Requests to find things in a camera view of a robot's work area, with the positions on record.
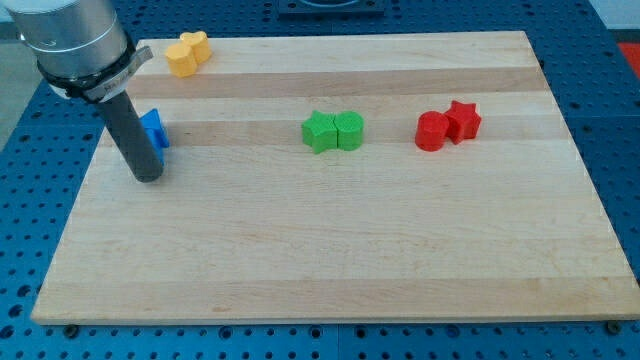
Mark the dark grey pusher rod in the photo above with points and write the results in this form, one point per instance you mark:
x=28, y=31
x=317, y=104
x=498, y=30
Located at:
x=127, y=131

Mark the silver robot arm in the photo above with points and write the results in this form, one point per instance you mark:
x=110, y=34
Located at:
x=83, y=51

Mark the green star block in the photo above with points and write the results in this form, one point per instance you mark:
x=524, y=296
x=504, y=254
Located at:
x=319, y=132

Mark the red star block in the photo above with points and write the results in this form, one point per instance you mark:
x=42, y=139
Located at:
x=464, y=121

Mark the blue block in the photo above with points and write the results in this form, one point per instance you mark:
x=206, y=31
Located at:
x=156, y=132

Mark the yellow heart block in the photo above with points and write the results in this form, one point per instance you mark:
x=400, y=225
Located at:
x=199, y=43

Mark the green cylinder block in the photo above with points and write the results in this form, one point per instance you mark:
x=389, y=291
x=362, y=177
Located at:
x=350, y=130

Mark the wooden board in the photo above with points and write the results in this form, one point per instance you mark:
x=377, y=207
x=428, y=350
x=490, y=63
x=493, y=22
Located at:
x=248, y=225

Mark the red cylinder block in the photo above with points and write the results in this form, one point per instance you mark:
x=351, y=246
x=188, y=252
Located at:
x=432, y=127

